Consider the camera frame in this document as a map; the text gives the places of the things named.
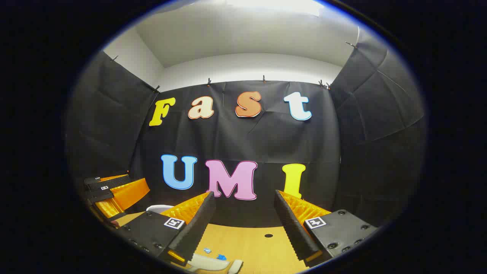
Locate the grey dustpan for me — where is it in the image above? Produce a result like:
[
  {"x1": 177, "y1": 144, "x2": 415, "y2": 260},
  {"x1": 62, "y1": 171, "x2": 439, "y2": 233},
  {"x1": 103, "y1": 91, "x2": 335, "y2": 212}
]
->
[{"x1": 189, "y1": 253, "x2": 231, "y2": 274}]

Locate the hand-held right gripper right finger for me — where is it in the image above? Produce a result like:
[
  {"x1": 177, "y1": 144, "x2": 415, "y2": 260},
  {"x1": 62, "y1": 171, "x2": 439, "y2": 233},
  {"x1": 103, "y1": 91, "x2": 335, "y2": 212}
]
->
[{"x1": 274, "y1": 190, "x2": 378, "y2": 268}]

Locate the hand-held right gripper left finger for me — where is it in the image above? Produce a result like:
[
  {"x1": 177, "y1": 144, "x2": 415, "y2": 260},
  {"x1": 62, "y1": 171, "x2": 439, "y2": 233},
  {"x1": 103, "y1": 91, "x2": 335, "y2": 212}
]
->
[{"x1": 117, "y1": 191, "x2": 217, "y2": 266}]

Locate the black backdrop cloth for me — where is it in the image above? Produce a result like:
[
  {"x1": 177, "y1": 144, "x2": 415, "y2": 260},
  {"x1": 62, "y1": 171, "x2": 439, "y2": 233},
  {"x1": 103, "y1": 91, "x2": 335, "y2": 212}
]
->
[{"x1": 65, "y1": 29, "x2": 426, "y2": 229}]

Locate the wooden desktop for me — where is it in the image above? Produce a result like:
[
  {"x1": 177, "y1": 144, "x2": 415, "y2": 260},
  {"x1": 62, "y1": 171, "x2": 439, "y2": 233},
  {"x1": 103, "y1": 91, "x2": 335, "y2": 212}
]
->
[{"x1": 114, "y1": 211, "x2": 310, "y2": 274}]

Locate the row of small cloth clips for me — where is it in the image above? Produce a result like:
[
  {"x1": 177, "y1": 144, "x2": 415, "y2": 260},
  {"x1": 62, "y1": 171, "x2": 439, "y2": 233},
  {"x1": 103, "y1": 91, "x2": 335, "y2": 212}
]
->
[{"x1": 111, "y1": 41, "x2": 358, "y2": 94}]

